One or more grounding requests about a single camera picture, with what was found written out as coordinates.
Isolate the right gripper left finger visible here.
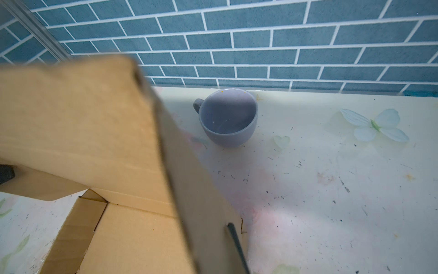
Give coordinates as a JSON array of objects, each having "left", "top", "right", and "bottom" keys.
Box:
[{"left": 0, "top": 165, "right": 16, "bottom": 184}]

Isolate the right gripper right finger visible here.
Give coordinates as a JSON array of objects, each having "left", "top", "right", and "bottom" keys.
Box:
[{"left": 227, "top": 223, "right": 250, "bottom": 274}]

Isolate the brown cardboard box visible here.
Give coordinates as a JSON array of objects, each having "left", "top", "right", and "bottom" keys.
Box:
[{"left": 1, "top": 55, "right": 248, "bottom": 274}]

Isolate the lavender ceramic cup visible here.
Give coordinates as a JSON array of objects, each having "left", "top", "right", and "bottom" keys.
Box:
[{"left": 193, "top": 89, "right": 258, "bottom": 148}]

